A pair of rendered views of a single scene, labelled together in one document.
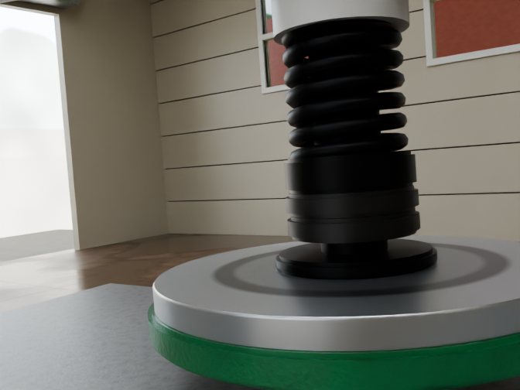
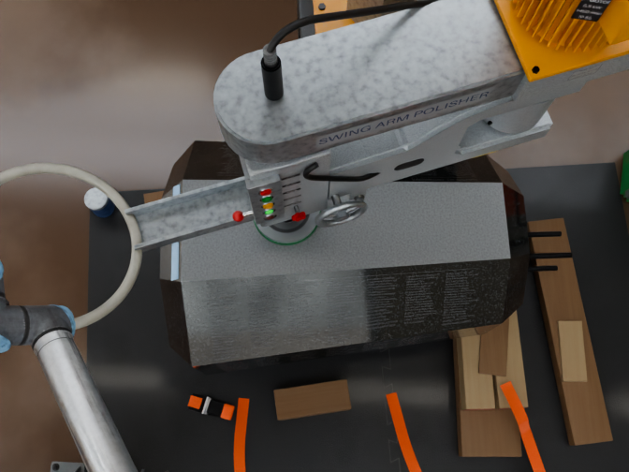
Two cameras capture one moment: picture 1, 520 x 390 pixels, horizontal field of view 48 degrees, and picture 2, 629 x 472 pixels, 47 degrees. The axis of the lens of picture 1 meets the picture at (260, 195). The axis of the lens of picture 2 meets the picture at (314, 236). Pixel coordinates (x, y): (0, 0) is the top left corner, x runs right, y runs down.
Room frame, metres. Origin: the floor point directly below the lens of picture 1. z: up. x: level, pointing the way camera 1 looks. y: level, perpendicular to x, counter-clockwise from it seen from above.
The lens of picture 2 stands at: (-0.31, 0.29, 3.10)
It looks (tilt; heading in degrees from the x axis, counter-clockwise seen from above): 74 degrees down; 324
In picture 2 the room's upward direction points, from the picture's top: 1 degrees clockwise
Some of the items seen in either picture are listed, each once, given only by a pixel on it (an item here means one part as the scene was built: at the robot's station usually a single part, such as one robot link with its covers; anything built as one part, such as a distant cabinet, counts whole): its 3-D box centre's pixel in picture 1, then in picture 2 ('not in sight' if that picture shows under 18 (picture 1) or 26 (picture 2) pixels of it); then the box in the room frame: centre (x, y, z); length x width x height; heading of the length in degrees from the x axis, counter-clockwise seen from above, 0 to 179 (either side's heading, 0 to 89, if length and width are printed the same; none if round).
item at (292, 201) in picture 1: (350, 200); not in sight; (0.31, -0.05, 0.94); 0.07 x 0.07 x 0.01
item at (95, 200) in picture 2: not in sight; (99, 202); (1.04, 0.48, 0.08); 0.10 x 0.10 x 0.13
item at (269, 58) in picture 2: not in sight; (271, 72); (0.31, -0.05, 1.81); 0.04 x 0.04 x 0.17
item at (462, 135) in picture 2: not in sight; (423, 125); (0.17, -0.42, 1.33); 0.74 x 0.23 x 0.49; 72
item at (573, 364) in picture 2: not in sight; (572, 350); (-0.65, -0.80, 0.09); 0.25 x 0.10 x 0.01; 144
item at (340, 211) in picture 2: not in sight; (337, 202); (0.16, -0.12, 1.22); 0.15 x 0.10 x 0.15; 72
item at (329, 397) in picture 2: not in sight; (312, 400); (-0.19, 0.20, 0.07); 0.30 x 0.12 x 0.12; 63
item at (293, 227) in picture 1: (352, 223); not in sight; (0.31, -0.05, 0.93); 0.07 x 0.07 x 0.01
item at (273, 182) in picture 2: not in sight; (266, 199); (0.22, 0.05, 1.40); 0.08 x 0.03 x 0.28; 72
